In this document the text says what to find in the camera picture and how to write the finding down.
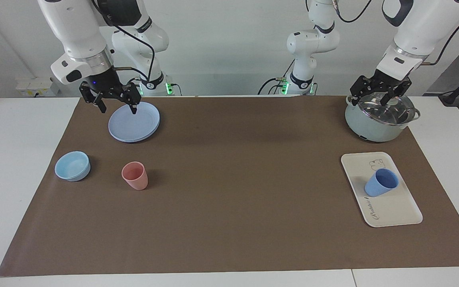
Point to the light blue bowl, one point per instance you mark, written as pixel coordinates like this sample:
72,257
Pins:
72,166

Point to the blue plastic cup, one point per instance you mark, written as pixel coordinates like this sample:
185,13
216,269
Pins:
381,182

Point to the pale blue plate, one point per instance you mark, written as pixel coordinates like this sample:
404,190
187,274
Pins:
134,123

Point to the brown table mat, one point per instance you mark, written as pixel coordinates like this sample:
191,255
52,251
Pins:
253,199

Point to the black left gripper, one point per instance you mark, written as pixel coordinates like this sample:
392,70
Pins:
385,83

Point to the pink plastic cup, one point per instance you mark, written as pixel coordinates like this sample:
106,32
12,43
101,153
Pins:
136,175

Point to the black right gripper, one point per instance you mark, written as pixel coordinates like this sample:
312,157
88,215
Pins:
108,85

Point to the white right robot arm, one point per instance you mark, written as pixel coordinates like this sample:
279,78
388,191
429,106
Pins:
78,36

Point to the glass pot lid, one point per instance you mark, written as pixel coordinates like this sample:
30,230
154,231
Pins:
397,113

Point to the cream rabbit print tray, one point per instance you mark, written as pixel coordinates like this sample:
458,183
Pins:
393,209

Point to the white wall socket box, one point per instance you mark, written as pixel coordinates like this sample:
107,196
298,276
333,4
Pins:
36,85

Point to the pale green electric pot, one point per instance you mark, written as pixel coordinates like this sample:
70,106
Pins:
367,129

